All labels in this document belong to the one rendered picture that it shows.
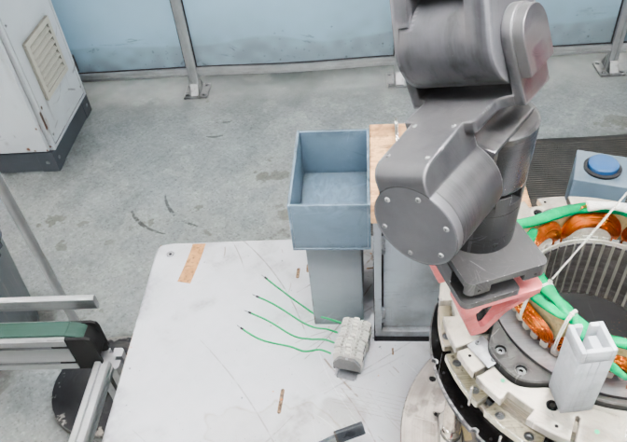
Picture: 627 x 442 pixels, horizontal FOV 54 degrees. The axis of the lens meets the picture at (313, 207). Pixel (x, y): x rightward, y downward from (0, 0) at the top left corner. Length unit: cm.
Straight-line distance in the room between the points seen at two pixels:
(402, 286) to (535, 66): 58
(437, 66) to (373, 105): 253
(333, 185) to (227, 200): 155
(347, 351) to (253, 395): 16
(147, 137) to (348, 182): 205
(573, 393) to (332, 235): 39
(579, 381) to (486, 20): 31
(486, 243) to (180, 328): 69
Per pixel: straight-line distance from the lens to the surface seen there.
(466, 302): 46
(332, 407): 94
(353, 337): 96
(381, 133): 91
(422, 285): 91
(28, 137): 281
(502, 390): 60
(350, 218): 81
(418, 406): 92
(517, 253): 47
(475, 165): 37
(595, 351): 53
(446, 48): 38
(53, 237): 257
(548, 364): 61
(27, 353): 121
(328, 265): 91
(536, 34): 38
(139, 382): 102
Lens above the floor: 160
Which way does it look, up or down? 42 degrees down
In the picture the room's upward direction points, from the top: 6 degrees counter-clockwise
